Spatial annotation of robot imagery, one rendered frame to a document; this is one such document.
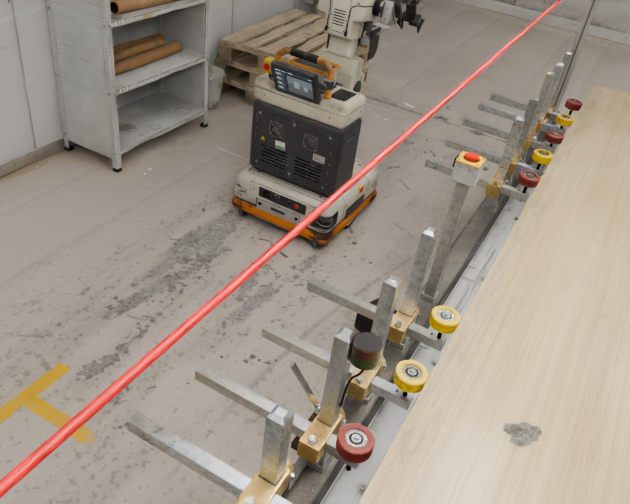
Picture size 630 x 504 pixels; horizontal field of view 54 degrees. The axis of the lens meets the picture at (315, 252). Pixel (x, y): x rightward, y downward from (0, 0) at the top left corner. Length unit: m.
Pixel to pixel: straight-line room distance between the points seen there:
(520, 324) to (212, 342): 1.47
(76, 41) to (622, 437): 3.26
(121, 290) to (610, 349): 2.14
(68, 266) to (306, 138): 1.34
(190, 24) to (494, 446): 3.56
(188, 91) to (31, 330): 2.28
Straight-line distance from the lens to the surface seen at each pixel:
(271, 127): 3.31
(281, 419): 1.06
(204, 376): 1.50
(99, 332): 2.87
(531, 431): 1.50
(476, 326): 1.72
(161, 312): 2.94
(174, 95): 4.69
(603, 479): 1.52
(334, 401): 1.36
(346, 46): 3.39
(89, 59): 3.81
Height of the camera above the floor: 1.98
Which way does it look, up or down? 36 degrees down
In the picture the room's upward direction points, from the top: 9 degrees clockwise
